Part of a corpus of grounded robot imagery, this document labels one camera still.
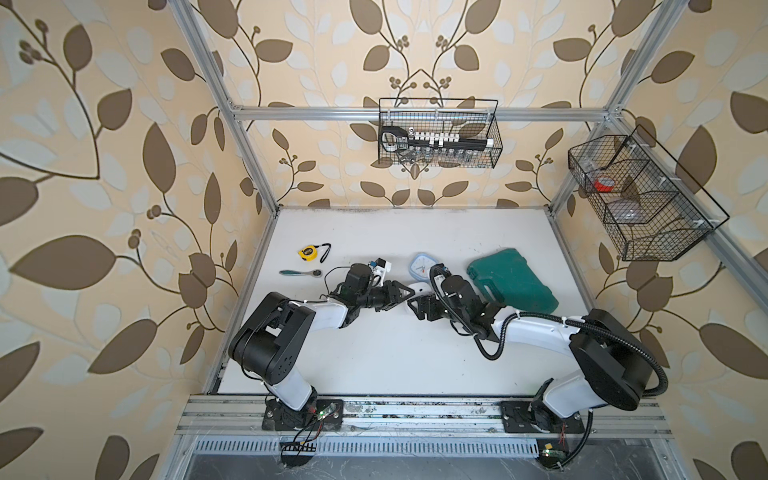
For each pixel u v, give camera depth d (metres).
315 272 1.01
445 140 0.81
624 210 0.72
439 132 0.80
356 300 0.74
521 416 0.72
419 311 0.79
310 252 1.05
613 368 0.44
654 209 0.72
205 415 0.76
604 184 0.81
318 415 0.74
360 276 0.72
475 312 0.67
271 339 0.47
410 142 0.84
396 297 0.80
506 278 0.96
